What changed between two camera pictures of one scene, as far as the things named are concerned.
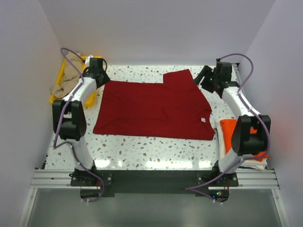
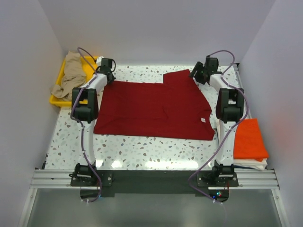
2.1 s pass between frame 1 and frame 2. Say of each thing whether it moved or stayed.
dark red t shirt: stayed
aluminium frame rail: stayed
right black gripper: moved
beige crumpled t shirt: stayed
